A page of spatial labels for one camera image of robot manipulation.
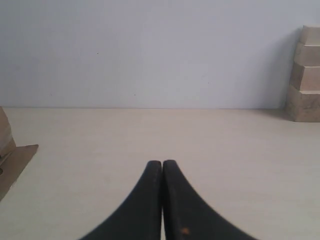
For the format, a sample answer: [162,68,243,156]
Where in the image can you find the cardboard box with slot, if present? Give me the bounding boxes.
[0,108,39,199]

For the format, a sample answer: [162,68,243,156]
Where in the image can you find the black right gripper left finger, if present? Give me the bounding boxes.
[82,160,162,240]

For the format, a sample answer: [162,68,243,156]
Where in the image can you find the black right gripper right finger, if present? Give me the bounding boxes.
[162,160,254,240]

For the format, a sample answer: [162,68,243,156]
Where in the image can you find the stacked wooden blocks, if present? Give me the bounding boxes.
[284,25,320,123]

